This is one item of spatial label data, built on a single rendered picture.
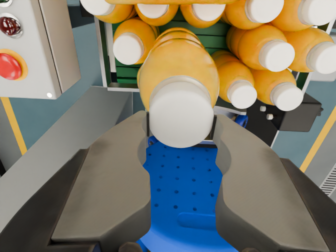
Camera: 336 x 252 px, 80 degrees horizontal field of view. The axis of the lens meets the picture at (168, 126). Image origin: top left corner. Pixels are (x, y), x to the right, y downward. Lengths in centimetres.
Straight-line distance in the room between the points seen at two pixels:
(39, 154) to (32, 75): 63
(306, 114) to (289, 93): 16
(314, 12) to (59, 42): 35
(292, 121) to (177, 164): 26
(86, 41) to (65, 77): 113
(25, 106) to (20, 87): 154
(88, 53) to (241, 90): 129
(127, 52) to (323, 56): 27
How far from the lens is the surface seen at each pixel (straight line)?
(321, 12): 34
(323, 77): 66
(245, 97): 33
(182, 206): 35
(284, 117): 49
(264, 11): 31
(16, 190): 84
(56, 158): 91
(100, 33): 42
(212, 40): 49
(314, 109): 51
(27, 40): 34
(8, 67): 35
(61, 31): 38
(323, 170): 233
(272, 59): 32
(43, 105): 182
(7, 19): 33
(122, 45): 30
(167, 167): 41
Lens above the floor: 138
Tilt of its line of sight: 58 degrees down
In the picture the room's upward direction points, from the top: 177 degrees counter-clockwise
